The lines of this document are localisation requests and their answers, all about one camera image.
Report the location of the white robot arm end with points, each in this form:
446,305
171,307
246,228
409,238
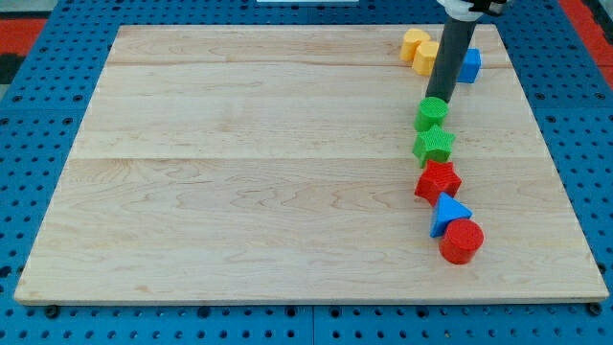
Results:
472,10

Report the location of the blue cube block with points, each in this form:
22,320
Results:
471,66

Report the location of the light wooden board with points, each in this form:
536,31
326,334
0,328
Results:
274,165

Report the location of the red star block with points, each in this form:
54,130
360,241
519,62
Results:
437,178

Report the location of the green star block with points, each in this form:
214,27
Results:
434,144

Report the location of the green cylinder block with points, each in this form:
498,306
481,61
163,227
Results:
431,111

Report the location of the blue triangle block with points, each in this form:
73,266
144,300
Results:
446,209

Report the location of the yellow hexagon block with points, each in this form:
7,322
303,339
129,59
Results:
425,56

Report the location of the red cylinder block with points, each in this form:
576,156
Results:
461,240

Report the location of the yellow cylinder block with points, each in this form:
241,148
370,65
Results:
411,40

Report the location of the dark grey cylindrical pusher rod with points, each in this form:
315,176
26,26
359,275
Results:
454,44

